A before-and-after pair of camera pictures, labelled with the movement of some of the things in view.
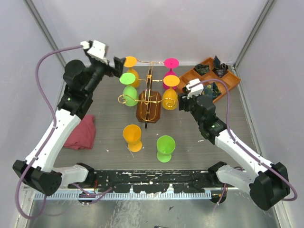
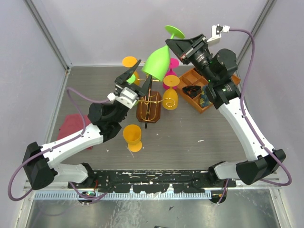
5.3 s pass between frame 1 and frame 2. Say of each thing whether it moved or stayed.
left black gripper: moved
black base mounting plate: stayed
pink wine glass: stayed
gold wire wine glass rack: stayed
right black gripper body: moved
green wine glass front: moved
